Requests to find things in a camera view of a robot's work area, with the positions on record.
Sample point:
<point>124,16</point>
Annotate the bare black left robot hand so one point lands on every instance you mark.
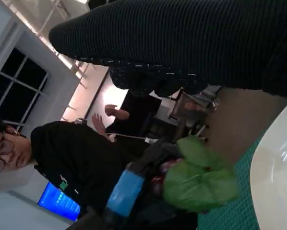
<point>126,191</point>

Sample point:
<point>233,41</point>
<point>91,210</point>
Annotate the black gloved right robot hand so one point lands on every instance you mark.
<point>182,36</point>

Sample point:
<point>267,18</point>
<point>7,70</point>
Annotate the red toy grapes with leaf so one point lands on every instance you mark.
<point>201,182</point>

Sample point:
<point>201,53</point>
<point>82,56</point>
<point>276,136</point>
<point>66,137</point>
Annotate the white plate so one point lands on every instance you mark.
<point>278,167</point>

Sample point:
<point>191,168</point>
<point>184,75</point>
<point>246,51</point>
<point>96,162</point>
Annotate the person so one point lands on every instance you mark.
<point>138,112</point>
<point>74,155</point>

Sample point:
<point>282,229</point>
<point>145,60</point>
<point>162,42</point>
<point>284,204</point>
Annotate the lit monitor screen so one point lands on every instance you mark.
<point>59,201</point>

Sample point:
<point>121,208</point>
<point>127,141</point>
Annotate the green cutting mat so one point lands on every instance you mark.
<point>242,210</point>

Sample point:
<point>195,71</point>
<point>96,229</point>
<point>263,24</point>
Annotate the grey wheeled frame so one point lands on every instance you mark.
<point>196,119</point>

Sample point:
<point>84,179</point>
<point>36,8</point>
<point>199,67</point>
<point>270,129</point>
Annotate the dark window with white frame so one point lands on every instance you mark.
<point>16,88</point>

